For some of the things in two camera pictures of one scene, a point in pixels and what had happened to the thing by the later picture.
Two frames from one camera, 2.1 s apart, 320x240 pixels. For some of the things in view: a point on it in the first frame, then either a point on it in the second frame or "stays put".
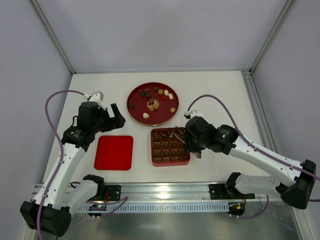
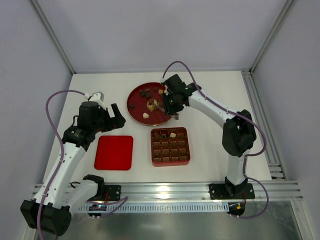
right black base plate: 226,191 stays put
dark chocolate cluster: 145,93 stays put
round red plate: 152,104 stays put
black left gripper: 110,120 stays put
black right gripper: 189,141 to 166,106
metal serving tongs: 177,136 to 160,109
